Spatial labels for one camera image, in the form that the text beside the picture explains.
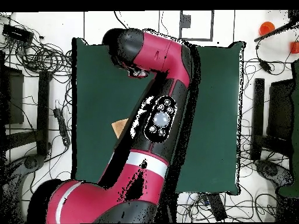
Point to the tan terry towel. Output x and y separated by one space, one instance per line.
119 127

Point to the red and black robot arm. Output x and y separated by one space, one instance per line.
158 53

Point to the dark flat panel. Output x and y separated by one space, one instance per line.
280 109
15 98

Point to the dark green table cloth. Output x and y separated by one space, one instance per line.
98 98

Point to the black power strip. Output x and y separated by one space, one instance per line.
62 126
217 207

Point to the black stand bar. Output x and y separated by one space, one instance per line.
258 116
43 112

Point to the black electronics box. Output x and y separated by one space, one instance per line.
17 33

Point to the black power adapter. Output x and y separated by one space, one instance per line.
265 65

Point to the orange cup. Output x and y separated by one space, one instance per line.
266 28

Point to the black rod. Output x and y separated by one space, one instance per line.
273 31

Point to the orange block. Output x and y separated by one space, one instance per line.
295 47

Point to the hanging green cloth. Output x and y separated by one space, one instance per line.
296 112

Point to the grey square floor frame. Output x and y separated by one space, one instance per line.
212 25

